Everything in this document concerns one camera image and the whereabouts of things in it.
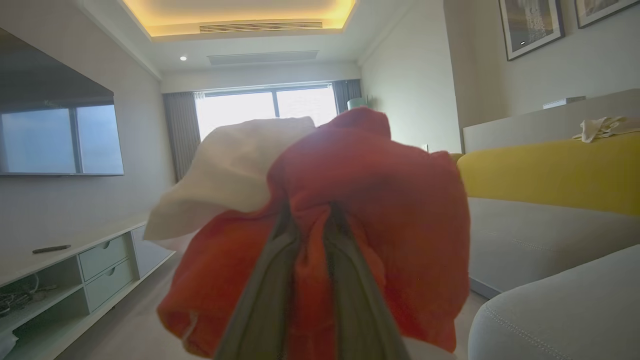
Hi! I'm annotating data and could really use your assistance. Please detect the white television cabinet with drawers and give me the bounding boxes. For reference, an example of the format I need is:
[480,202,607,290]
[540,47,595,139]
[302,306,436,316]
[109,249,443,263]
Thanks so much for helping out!
[0,220,176,360]

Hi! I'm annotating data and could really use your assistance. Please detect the large bright window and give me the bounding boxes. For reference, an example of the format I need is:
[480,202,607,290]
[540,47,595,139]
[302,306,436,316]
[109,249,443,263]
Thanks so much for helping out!
[194,85,338,142]

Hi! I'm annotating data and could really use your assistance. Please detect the red white clothes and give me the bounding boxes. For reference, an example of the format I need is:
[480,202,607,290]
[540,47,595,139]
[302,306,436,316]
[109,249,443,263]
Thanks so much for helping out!
[143,116,317,242]

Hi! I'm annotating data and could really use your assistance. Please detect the grey curtain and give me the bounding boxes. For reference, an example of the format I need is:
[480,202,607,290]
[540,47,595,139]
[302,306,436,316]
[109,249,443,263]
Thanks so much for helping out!
[162,91,202,182]
[332,79,362,115]

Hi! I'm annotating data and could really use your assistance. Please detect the yellow sofa back cushion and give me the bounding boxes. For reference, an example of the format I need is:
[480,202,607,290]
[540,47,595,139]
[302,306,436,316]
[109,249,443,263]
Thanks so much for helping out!
[450,131,640,217]

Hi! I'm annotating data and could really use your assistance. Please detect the cream crumpled cloth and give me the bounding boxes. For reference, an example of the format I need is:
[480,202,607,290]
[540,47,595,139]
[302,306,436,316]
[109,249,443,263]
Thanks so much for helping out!
[572,116,640,144]

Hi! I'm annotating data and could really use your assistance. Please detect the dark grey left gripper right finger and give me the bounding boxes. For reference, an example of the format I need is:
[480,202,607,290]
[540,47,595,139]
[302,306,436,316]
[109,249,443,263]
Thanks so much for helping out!
[324,204,412,360]

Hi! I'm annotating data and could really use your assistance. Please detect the ceiling air conditioner vent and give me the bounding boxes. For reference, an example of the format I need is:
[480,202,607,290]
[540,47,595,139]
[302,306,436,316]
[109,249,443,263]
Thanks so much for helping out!
[199,20,324,34]

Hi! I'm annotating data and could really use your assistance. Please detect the beige ledge behind sofa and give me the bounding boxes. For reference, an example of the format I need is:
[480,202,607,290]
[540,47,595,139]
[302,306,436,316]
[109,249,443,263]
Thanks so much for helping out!
[462,89,640,153]

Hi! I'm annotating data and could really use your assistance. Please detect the grey sofa main seat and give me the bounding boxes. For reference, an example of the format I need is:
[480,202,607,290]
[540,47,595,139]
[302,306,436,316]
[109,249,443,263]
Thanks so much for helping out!
[467,197,640,300]

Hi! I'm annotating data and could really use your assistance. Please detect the plain red garment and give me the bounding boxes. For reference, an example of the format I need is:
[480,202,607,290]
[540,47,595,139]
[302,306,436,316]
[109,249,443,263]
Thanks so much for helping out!
[156,106,471,360]

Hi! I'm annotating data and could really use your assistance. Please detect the small framed picture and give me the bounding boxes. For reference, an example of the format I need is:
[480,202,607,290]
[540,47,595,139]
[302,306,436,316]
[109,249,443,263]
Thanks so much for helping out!
[574,0,640,29]

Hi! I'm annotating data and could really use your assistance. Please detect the wall-mounted flat television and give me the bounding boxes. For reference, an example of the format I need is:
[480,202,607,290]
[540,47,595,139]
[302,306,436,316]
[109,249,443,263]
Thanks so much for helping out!
[0,27,125,177]

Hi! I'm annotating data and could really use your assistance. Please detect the white box device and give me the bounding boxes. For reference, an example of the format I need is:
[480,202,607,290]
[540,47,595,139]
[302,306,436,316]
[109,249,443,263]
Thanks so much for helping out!
[542,95,587,110]

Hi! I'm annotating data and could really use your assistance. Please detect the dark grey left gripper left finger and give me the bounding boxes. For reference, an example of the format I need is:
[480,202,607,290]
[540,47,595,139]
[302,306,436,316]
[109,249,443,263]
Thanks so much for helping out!
[214,206,302,360]

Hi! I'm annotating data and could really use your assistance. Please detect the large framed picture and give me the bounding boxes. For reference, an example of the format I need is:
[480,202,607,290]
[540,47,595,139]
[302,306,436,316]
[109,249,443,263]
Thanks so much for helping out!
[498,0,566,62]

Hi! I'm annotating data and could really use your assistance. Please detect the tangle of cables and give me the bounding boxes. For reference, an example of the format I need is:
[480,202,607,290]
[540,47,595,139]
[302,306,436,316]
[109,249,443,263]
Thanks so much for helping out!
[0,274,58,317]

